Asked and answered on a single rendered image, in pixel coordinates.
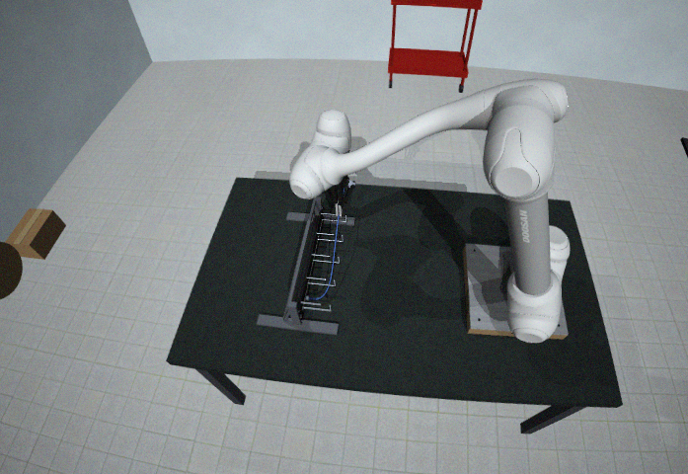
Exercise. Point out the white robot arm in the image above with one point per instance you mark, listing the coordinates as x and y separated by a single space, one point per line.
518 160

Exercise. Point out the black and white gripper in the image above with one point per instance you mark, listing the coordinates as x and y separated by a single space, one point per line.
339 203

